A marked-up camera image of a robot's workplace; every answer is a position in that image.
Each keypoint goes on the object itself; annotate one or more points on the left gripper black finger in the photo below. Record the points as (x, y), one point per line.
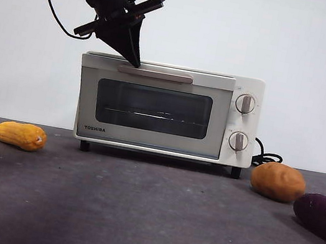
(135, 44)
(114, 37)

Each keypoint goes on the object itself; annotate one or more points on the brown potato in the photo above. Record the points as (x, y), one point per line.
(278, 181)

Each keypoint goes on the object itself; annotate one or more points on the beige round oven knob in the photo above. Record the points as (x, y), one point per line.
(238, 141)
(245, 103)

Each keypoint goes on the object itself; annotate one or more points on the cream Toshiba toaster oven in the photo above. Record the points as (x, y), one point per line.
(244, 124)

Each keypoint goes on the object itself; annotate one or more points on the yellow corn cob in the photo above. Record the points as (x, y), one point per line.
(19, 135)

